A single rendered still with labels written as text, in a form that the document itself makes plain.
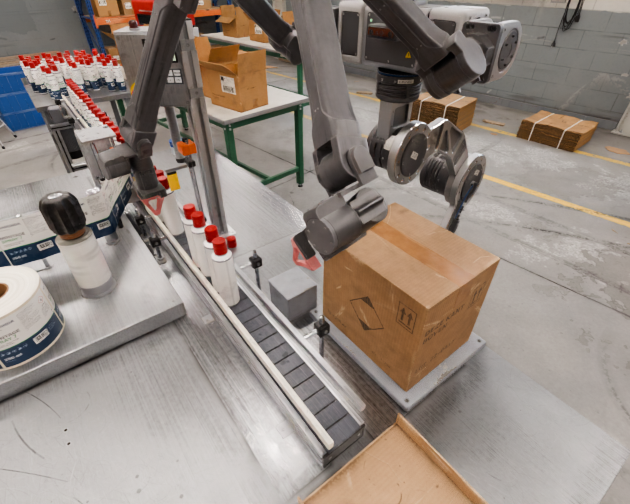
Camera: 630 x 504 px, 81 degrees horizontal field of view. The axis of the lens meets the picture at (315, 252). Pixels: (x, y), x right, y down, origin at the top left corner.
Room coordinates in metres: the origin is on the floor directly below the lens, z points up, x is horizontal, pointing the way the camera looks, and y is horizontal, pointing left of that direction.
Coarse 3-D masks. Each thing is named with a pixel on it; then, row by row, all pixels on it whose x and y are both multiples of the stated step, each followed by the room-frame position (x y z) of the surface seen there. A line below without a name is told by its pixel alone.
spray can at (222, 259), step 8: (216, 240) 0.72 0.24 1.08; (224, 240) 0.72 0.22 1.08; (216, 248) 0.71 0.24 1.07; (224, 248) 0.71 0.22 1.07; (216, 256) 0.71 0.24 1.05; (224, 256) 0.71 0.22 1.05; (232, 256) 0.73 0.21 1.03; (216, 264) 0.70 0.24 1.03; (224, 264) 0.70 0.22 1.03; (232, 264) 0.72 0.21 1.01; (216, 272) 0.70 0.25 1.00; (224, 272) 0.70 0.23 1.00; (232, 272) 0.71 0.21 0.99; (216, 280) 0.71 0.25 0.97; (224, 280) 0.70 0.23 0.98; (232, 280) 0.71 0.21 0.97; (224, 288) 0.70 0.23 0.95; (232, 288) 0.70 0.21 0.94; (224, 296) 0.70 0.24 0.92; (232, 296) 0.70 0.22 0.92; (232, 304) 0.70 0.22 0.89
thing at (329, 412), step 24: (168, 240) 1.00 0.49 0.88; (240, 288) 0.77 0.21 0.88; (240, 312) 0.68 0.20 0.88; (240, 336) 0.60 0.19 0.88; (264, 336) 0.60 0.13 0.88; (288, 360) 0.53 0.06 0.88; (312, 384) 0.47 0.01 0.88; (312, 408) 0.41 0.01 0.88; (336, 408) 0.41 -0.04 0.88; (312, 432) 0.37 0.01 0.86; (336, 432) 0.36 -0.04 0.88
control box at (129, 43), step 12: (120, 36) 1.09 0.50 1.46; (132, 36) 1.09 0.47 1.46; (144, 36) 1.09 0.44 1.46; (120, 48) 1.09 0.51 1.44; (132, 48) 1.09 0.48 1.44; (180, 48) 1.10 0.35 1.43; (132, 60) 1.09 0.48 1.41; (180, 60) 1.09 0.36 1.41; (132, 72) 1.09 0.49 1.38; (132, 84) 1.09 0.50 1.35; (168, 84) 1.09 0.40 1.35; (180, 84) 1.09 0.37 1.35; (168, 96) 1.09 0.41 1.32; (180, 96) 1.09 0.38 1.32
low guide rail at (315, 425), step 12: (156, 216) 1.10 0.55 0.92; (180, 252) 0.90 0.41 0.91; (192, 264) 0.84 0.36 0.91; (216, 300) 0.70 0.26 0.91; (228, 312) 0.65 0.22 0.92; (240, 324) 0.61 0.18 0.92; (252, 348) 0.54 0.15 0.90; (264, 360) 0.50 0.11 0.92; (276, 372) 0.47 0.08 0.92; (288, 384) 0.44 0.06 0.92; (288, 396) 0.42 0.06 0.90; (300, 408) 0.39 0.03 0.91; (312, 420) 0.37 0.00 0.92; (324, 432) 0.34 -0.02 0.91; (324, 444) 0.33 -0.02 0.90
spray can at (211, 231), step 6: (204, 228) 0.77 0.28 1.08; (210, 228) 0.77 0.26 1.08; (216, 228) 0.77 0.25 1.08; (210, 234) 0.76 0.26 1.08; (216, 234) 0.77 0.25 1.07; (210, 240) 0.76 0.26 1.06; (204, 246) 0.76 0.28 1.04; (210, 246) 0.75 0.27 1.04; (210, 252) 0.75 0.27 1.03; (210, 258) 0.75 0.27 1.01; (210, 264) 0.75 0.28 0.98; (210, 270) 0.76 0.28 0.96; (216, 282) 0.75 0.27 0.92; (216, 288) 0.75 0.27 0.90
